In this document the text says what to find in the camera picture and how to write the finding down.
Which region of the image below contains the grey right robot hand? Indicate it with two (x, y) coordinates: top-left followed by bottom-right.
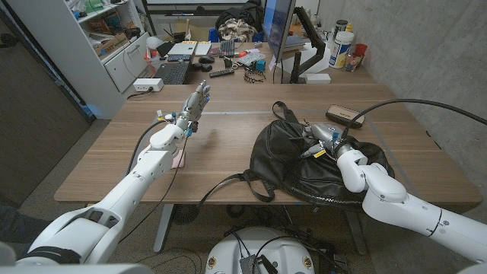
(299, 122), (353, 159)

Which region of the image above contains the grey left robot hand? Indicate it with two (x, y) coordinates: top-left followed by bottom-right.
(174, 78), (212, 135)

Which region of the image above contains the black leather backpack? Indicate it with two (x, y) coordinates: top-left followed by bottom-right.
(196, 100), (396, 209)

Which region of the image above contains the black and tan glasses case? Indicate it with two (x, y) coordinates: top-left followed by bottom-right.
(325, 104), (366, 129)

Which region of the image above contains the black laptop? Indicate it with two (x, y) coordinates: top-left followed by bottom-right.
(151, 37), (201, 86)

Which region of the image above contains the black remote control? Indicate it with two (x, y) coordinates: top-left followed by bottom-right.
(208, 68), (236, 78)

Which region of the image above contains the white power strip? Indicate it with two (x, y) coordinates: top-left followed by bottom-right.
(132, 78), (165, 93)

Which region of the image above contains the pink pad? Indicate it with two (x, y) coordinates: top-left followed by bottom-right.
(171, 148), (186, 170)

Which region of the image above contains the small white box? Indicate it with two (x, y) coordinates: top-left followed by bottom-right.
(304, 72), (333, 84)

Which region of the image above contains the white flat box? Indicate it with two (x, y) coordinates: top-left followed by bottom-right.
(167, 40), (212, 57)

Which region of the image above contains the black keyboard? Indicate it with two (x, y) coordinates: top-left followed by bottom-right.
(218, 39), (236, 59)

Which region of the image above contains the black spiky hair band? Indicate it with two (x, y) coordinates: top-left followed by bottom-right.
(243, 69), (266, 84)

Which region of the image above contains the plain brown cardboard box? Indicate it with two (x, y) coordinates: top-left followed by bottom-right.
(185, 18), (211, 42)

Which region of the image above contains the white round lamp head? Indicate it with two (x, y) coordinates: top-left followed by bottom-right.
(145, 36), (165, 50)

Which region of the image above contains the clear plastic blister pack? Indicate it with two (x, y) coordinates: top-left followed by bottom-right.
(237, 51), (266, 67)

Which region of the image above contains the clear glass jar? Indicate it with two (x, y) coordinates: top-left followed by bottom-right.
(344, 51), (362, 72)

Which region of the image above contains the white shelf cabinet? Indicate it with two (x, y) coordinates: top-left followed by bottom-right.
(7, 0), (151, 119)

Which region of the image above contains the white canister with blue label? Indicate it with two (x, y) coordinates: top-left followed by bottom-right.
(329, 30), (355, 69)

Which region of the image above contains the beige patterned cloth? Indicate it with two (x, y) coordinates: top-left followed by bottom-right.
(218, 18), (258, 43)

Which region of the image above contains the grey table leg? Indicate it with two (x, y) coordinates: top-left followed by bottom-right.
(343, 207), (368, 256)
(153, 204), (174, 254)

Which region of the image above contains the grey book stack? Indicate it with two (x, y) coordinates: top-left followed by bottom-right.
(283, 34), (307, 53)

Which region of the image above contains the brown cardboard box with print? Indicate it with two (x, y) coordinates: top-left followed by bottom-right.
(93, 33), (130, 58)

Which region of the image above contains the round black fan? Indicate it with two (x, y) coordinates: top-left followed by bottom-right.
(171, 204), (201, 225)

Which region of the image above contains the black jacket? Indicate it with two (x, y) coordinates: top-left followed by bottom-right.
(215, 1), (266, 33)

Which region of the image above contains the black computer monitor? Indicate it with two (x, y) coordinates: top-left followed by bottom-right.
(262, 0), (297, 64)

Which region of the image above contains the white robot torso base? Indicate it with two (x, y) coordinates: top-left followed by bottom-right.
(204, 227), (316, 274)

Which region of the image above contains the person's dark trouser leg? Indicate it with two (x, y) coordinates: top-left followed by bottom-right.
(0, 205), (53, 244)

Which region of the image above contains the black power strip cable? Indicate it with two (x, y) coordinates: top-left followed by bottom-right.
(126, 87), (154, 100)

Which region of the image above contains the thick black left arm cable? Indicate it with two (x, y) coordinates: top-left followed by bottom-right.
(126, 119), (168, 176)

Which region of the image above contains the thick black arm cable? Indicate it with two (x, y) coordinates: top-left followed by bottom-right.
(341, 98), (487, 140)
(126, 119), (168, 176)

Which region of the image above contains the thin black cable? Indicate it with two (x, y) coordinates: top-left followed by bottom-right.
(118, 135), (190, 244)

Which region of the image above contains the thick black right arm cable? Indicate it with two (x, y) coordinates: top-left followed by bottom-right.
(341, 98), (487, 140)

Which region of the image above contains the whiteboard with black frame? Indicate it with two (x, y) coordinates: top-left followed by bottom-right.
(142, 0), (250, 18)

